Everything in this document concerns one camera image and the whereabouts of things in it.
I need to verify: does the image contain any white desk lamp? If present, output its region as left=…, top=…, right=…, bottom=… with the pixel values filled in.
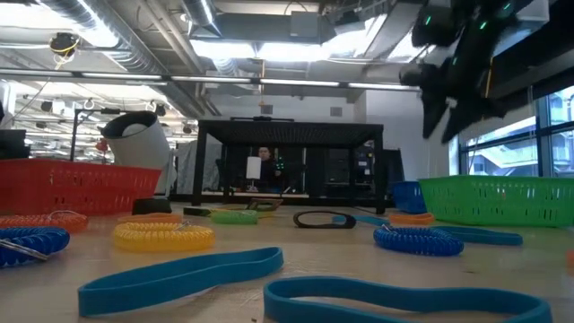
left=245, top=155, right=263, bottom=193

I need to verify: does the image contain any person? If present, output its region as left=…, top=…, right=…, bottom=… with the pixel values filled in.
left=256, top=146, right=284, bottom=193

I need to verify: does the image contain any blue rubber band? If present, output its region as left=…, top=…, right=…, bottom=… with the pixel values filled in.
left=77, top=246, right=285, bottom=319
left=430, top=224, right=525, bottom=248
left=263, top=275, right=554, bottom=323
left=331, top=214, right=391, bottom=228

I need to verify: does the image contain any red plastic basket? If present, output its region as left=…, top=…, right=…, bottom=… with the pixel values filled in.
left=0, top=157, right=162, bottom=217

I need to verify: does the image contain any black overhead camera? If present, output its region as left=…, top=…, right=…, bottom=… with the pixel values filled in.
left=48, top=31, right=82, bottom=71

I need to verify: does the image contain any orange coil keychain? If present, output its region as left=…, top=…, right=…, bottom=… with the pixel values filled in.
left=0, top=210, right=90, bottom=234

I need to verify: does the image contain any green plastic basket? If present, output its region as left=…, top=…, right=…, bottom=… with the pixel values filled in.
left=418, top=174, right=574, bottom=228

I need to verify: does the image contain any grey ceiling box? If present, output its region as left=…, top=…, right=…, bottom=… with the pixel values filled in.
left=289, top=11, right=321, bottom=39

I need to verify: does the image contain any black monitor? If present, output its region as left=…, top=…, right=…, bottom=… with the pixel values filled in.
left=0, top=129, right=31, bottom=160

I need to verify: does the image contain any black metal stand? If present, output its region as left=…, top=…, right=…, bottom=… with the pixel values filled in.
left=69, top=106, right=125, bottom=162

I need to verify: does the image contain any black rubber band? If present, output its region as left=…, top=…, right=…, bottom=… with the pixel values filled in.
left=292, top=210, right=358, bottom=231

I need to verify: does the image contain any green coil keychain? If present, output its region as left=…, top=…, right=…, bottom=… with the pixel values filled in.
left=210, top=208, right=260, bottom=226

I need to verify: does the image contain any black mesh desk riser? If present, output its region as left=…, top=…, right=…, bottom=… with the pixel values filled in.
left=191, top=118, right=387, bottom=215

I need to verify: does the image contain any yellow crayon box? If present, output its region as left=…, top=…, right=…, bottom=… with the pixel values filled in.
left=182, top=205, right=275, bottom=220

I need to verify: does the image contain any grey cloth cover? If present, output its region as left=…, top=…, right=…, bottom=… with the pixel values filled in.
left=176, top=139, right=224, bottom=196

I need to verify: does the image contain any silver ventilation duct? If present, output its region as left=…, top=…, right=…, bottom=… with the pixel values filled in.
left=38, top=0, right=223, bottom=118

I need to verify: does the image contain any white cylinder with black rim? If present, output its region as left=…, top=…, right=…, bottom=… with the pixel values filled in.
left=100, top=110, right=177, bottom=198

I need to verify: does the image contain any yellow coil keychain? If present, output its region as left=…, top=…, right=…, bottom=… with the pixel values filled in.
left=112, top=221, right=217, bottom=253

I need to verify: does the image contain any blue plastic basket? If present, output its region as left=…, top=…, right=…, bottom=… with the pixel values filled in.
left=391, top=180, right=428, bottom=215

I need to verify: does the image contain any black round object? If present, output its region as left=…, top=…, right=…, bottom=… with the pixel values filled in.
left=131, top=197, right=173, bottom=216

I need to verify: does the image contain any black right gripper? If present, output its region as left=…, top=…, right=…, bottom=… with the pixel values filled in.
left=398, top=44, right=509, bottom=145

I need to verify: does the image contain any long light bar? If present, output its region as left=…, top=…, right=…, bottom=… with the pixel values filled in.
left=0, top=67, right=422, bottom=92

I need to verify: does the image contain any blue coil keychain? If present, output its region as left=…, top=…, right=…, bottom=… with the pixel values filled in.
left=0, top=225, right=72, bottom=269
left=372, top=224, right=465, bottom=258

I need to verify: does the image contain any window with dark frame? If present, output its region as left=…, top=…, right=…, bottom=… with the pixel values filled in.
left=457, top=84, right=574, bottom=179

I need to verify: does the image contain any black angular frame object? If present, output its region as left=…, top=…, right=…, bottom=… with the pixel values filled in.
left=245, top=197, right=284, bottom=213

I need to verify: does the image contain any yellow cable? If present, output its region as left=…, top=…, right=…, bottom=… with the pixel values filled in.
left=485, top=57, right=494, bottom=99

